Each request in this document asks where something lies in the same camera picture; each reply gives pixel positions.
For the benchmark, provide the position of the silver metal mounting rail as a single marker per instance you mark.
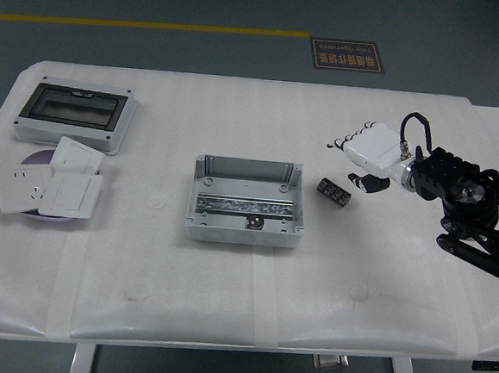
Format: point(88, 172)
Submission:
point(231, 204)

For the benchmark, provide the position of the black table control panel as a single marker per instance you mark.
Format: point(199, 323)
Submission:
point(488, 366)

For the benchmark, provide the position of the white foam table mat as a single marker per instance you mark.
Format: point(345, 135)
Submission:
point(237, 121)

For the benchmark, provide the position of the white wall switch panel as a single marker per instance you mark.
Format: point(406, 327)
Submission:
point(77, 155)
point(69, 194)

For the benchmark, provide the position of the purple round plate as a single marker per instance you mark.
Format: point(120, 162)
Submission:
point(37, 158)

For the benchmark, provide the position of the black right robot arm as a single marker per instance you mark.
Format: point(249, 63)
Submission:
point(445, 171)

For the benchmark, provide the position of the white wall socket panel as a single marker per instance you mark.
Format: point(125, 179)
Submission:
point(16, 187)

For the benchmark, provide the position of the open grey junction box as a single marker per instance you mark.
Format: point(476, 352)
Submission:
point(249, 184)

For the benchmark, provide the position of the brown floor sign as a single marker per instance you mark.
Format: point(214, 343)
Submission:
point(347, 56)

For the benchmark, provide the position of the white table frame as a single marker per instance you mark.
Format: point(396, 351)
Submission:
point(82, 363)

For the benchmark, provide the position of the silver metal bracket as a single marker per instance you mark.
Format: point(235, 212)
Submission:
point(330, 362)

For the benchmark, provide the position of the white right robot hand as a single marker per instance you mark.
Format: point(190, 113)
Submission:
point(375, 149)

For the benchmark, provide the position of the grey enclosure with clear lid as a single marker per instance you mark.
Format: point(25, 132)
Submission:
point(74, 110)

